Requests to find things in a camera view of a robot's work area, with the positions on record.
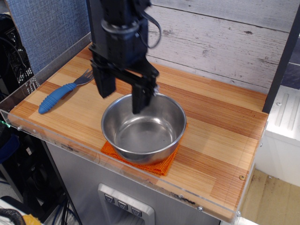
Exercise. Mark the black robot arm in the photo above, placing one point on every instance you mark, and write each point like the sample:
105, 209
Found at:
122, 12

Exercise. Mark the dark grey post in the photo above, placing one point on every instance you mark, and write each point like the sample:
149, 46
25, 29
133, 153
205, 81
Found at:
283, 63
95, 14

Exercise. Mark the silver control panel with buttons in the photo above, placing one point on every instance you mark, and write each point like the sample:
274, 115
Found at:
124, 206

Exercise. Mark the stainless steel pot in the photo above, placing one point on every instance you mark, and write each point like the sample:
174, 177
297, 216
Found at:
148, 137

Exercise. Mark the dark grey left post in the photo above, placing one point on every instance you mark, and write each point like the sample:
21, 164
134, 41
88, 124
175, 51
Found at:
95, 14

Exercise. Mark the dark grey right post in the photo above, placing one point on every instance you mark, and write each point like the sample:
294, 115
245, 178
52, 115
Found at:
283, 63

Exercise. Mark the orange folded cloth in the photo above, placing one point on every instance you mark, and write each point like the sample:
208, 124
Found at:
160, 169

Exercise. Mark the blue handled metal fork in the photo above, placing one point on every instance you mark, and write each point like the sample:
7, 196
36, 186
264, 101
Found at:
53, 98

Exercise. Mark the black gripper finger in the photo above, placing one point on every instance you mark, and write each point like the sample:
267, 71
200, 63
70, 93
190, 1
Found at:
142, 91
105, 81

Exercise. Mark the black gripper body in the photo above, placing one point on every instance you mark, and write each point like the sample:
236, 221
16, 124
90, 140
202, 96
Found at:
126, 47

